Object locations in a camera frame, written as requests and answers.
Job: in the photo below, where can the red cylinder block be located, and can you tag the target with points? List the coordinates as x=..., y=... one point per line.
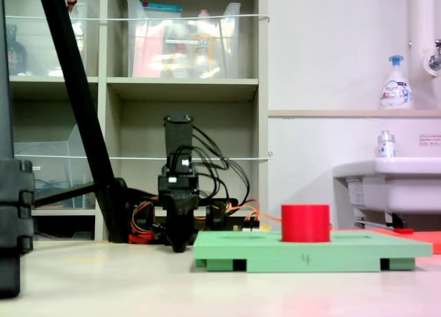
x=306, y=224

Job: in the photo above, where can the orange flat block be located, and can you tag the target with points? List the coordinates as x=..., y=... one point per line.
x=423, y=239

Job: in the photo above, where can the beige shelf unit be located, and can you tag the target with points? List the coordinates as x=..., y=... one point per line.
x=182, y=86

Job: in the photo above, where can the green shape sorting board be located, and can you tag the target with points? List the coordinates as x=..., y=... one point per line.
x=293, y=258

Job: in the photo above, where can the clear empty plastic bin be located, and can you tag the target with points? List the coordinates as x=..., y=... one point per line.
x=51, y=172

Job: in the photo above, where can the large clear storage bin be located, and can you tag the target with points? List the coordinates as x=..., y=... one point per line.
x=155, y=48

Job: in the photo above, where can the orange labelled bottle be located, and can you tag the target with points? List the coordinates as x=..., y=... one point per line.
x=204, y=45

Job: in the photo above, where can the black tripod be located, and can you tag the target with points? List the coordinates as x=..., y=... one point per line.
x=74, y=79

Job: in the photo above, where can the notched black stack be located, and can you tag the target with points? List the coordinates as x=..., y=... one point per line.
x=13, y=206

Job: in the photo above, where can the clear bin with bottles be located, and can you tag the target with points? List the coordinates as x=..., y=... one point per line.
x=38, y=48

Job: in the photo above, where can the dark round glass bottle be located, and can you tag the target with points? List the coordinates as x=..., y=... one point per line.
x=15, y=55

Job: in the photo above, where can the small clear sanitizer bottle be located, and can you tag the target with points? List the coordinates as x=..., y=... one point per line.
x=386, y=146

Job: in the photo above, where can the white sink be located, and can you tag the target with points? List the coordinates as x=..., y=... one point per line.
x=396, y=182

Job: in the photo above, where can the brown bottle with red cap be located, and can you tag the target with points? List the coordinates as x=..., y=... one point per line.
x=71, y=0

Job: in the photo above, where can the white pump soap bottle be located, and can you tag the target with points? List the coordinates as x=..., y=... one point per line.
x=396, y=89

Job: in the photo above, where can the metal faucet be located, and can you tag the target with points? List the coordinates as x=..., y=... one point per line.
x=435, y=60

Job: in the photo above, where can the dark grey upright post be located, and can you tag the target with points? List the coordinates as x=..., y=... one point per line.
x=5, y=89

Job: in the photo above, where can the white wall notice label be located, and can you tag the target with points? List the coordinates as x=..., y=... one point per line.
x=430, y=140

